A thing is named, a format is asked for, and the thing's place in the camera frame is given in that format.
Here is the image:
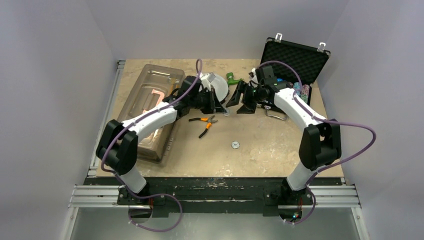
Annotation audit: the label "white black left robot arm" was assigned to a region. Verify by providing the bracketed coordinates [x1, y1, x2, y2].
[95, 75, 229, 205]

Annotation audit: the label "black poker set case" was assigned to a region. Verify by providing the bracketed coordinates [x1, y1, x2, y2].
[260, 33, 331, 106]

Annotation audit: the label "clear brown plastic storage box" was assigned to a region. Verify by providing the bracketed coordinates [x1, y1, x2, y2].
[117, 64, 186, 164]

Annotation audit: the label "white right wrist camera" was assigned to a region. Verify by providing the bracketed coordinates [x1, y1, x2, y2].
[248, 68, 258, 84]

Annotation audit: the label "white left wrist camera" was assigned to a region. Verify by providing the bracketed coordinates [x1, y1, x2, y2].
[200, 72, 216, 89]

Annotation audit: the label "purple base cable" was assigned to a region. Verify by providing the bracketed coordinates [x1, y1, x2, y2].
[128, 193, 185, 233]
[283, 188, 318, 226]

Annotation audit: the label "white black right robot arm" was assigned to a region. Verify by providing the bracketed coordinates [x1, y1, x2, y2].
[226, 65, 342, 204]

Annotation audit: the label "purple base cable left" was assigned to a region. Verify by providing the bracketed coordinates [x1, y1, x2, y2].
[128, 193, 185, 233]

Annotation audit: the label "orange black pliers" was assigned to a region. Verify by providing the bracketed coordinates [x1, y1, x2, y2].
[188, 114, 219, 139]

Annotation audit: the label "aluminium frame rail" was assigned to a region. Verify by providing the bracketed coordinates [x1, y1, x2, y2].
[69, 177, 370, 240]

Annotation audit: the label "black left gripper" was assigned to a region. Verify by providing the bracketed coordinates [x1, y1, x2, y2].
[189, 88, 226, 115]

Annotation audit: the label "green hose fitting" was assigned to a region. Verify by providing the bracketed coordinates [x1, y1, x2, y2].
[226, 72, 244, 86]

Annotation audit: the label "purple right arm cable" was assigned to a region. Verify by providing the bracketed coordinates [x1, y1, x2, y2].
[256, 60, 378, 186]

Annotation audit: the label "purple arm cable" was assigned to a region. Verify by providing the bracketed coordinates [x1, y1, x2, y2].
[256, 60, 378, 186]
[100, 58, 204, 175]

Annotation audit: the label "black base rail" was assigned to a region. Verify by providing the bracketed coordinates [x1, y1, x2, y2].
[83, 177, 342, 219]

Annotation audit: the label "grey filament spool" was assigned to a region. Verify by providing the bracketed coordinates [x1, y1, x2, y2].
[199, 73, 230, 101]

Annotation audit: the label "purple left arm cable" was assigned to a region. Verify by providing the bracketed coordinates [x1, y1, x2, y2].
[100, 58, 204, 175]

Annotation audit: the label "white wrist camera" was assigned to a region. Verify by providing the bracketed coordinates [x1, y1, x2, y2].
[200, 72, 216, 89]
[248, 68, 258, 84]

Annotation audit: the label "light blue chip row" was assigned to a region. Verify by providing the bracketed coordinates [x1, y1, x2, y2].
[293, 82, 303, 97]

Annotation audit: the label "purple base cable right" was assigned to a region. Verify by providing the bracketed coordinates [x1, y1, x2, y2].
[283, 188, 318, 226]

